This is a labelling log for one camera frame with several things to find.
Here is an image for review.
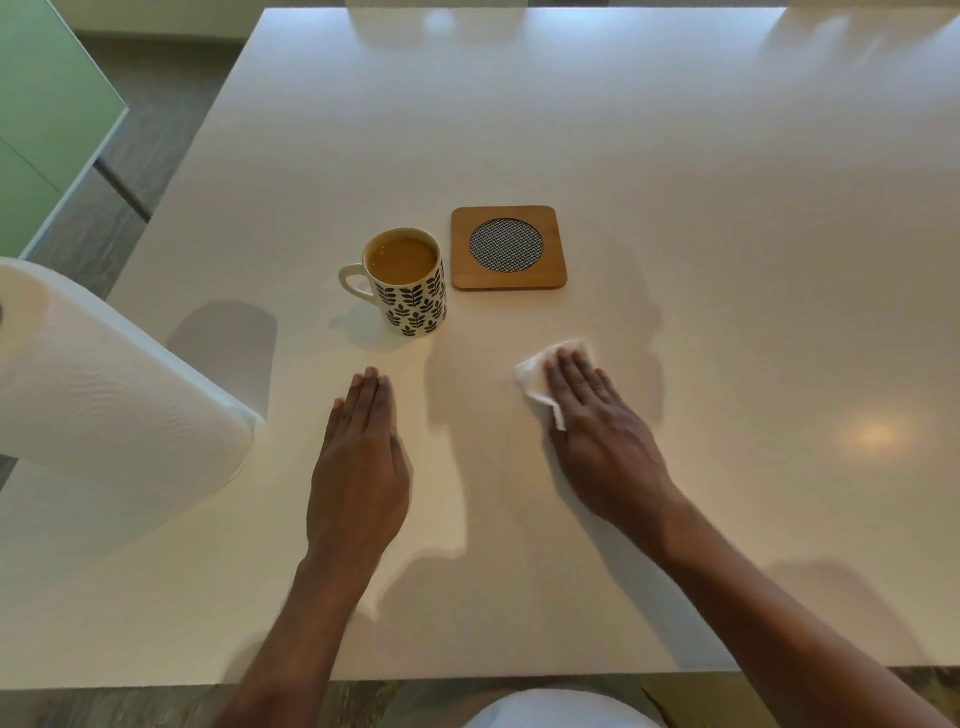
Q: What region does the person's right hand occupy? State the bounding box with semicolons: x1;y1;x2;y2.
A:
543;347;682;528

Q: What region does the person's left hand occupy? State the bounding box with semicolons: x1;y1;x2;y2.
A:
306;366;413;565

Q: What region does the white paper towel piece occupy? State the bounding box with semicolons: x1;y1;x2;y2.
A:
513;337;598;433

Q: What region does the person's left forearm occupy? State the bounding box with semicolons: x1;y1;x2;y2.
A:
212;551;385;728

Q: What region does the person's right forearm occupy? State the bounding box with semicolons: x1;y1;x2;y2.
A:
636;489;960;728

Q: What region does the white leaf-patterned mug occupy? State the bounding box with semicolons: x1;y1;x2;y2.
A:
337;226;449;339

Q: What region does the light brown coffee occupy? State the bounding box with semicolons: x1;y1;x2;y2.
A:
366;235;439;287

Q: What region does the square wooden coaster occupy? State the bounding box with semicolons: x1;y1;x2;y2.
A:
450;204;569;292

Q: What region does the white paper towel roll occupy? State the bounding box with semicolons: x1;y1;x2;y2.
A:
0;256;266;498

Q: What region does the person's white garment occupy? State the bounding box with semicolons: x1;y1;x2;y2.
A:
462;687;666;728

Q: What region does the green cabinet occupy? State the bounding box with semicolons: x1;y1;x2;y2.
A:
0;0;129;261

